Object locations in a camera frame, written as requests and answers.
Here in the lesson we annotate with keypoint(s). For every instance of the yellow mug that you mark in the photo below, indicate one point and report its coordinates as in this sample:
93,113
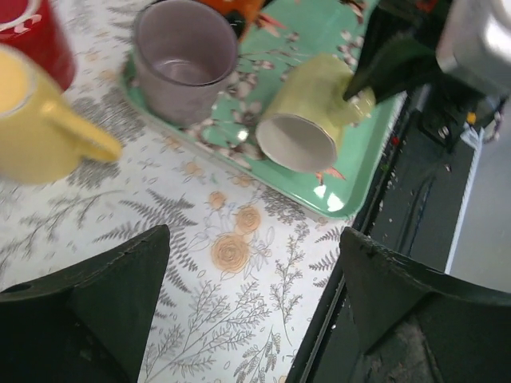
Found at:
42,138

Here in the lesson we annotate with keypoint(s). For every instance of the lime green mug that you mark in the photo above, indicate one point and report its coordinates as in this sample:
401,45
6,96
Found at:
303,127

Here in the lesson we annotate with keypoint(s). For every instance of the green hummingbird tray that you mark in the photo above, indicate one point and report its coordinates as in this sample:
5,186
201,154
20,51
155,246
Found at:
288,35

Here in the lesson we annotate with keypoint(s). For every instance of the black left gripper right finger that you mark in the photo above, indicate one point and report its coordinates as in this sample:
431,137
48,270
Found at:
417,324

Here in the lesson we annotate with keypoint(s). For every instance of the red mug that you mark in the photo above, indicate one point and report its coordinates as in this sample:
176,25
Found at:
34,28

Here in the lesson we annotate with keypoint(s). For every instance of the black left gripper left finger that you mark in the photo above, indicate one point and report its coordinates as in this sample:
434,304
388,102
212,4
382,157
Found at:
88,322

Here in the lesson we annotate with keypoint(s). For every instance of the orange mug black handle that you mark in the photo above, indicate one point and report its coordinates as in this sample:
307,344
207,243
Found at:
240,14

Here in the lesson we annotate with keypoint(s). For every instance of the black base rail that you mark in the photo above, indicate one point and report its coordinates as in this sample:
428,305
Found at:
412,208

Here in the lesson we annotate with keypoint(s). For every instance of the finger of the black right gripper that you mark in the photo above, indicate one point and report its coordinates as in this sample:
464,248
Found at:
396,54

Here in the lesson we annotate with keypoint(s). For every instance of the lilac mug black handle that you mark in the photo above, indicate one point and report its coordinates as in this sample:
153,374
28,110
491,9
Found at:
184,53

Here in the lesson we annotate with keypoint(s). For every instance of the floral table mat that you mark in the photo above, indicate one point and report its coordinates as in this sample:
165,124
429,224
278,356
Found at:
167,267

